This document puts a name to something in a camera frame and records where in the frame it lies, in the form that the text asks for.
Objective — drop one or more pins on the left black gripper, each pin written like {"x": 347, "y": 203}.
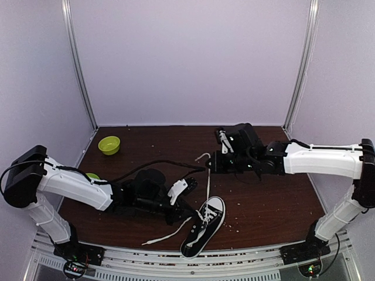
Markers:
{"x": 178, "y": 213}

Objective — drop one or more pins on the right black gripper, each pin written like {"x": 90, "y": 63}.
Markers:
{"x": 217, "y": 167}

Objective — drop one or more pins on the black white canvas sneaker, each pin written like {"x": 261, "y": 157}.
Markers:
{"x": 209, "y": 219}

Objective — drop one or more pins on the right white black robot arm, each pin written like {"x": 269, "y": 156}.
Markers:
{"x": 355, "y": 162}

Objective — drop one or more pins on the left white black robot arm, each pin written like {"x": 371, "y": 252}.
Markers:
{"x": 34, "y": 173}

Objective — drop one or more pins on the green plastic plate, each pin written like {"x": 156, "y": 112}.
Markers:
{"x": 93, "y": 176}

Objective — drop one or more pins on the green plastic bowl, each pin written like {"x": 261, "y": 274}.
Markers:
{"x": 109, "y": 145}

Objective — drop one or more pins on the left round led controller board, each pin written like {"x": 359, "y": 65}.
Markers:
{"x": 74, "y": 270}

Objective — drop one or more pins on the round led controller board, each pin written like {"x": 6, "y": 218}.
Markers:
{"x": 74, "y": 270}
{"x": 310, "y": 270}

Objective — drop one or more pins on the right round led controller board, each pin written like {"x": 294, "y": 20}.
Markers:
{"x": 310, "y": 270}

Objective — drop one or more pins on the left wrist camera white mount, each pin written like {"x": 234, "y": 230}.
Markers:
{"x": 181, "y": 187}

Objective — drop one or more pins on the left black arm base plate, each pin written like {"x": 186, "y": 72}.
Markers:
{"x": 81, "y": 253}

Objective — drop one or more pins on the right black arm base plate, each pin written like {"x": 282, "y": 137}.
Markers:
{"x": 297, "y": 253}

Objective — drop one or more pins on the aluminium front rail frame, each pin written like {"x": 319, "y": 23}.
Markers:
{"x": 260, "y": 263}

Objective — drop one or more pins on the right aluminium frame post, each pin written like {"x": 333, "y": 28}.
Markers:
{"x": 306, "y": 55}

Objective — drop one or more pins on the aluminium frame post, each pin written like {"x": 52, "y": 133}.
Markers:
{"x": 68, "y": 20}
{"x": 306, "y": 55}

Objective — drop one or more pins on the left aluminium frame post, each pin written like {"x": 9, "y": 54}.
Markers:
{"x": 68, "y": 20}

